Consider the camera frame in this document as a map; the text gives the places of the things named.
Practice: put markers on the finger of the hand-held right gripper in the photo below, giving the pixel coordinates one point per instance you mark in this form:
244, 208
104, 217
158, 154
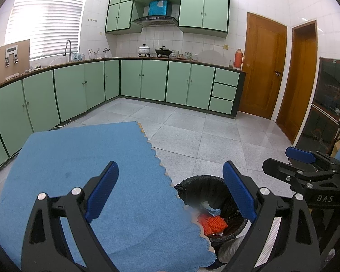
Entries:
280, 170
300, 153

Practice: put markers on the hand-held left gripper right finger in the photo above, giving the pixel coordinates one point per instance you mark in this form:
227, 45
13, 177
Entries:
240, 192

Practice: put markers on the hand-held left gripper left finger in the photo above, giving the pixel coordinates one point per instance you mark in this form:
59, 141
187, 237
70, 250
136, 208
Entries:
102, 192

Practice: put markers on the orange foam fruit net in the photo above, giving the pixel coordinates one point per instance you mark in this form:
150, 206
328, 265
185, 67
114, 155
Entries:
215, 223

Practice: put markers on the bin with black liner bag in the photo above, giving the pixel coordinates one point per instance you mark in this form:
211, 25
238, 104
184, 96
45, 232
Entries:
192, 187

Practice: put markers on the dark framed panel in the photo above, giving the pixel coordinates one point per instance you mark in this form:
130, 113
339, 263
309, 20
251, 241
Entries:
317, 130
331, 79

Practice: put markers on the brown cardboard box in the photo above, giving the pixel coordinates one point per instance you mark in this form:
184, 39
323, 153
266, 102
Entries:
336, 147

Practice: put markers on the blue tablecloth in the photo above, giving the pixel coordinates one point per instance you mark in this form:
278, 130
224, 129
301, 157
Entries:
73, 153

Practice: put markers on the brown wooden door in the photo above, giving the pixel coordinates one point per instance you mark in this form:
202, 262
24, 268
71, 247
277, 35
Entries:
260, 76
297, 90

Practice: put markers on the green cabinet drawer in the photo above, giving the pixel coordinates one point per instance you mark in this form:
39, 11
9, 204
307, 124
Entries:
221, 105
227, 77
224, 91

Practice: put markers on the red thermos flask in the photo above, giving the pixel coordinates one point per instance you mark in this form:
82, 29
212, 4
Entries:
238, 59

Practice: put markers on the green lower kitchen cabinets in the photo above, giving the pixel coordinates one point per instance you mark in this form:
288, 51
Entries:
153, 79

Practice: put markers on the green kitchen cabinets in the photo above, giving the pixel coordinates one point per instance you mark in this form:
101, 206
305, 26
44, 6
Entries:
204, 14
153, 79

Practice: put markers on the small plastic bottles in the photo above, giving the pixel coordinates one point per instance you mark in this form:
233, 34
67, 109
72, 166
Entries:
78, 57

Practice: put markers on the utensil holder with chopsticks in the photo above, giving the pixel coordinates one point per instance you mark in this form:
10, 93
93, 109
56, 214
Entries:
94, 55

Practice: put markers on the floral ceramic canister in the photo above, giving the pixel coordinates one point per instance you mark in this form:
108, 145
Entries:
188, 55

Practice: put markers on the white lidded pot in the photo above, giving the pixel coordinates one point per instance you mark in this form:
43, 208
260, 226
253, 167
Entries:
144, 50

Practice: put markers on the stack of bowls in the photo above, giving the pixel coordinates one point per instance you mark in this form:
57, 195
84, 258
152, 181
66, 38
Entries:
175, 54

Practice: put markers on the black wok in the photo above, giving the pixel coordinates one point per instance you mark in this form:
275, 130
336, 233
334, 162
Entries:
163, 51

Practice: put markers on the steel kitchen faucet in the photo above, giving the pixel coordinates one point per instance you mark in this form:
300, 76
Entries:
68, 42

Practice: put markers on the white plastic device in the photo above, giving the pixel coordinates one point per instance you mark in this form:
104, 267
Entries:
12, 51

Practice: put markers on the green upper kitchen cabinets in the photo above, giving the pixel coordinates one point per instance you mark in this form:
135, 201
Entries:
204, 14

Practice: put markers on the black range hood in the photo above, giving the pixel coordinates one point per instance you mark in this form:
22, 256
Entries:
155, 20

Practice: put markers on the white window blinds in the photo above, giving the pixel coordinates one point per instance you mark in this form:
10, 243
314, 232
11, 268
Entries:
45, 19

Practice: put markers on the blue film-covered hood chimney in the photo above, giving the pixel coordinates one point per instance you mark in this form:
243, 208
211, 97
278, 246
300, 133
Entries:
159, 8

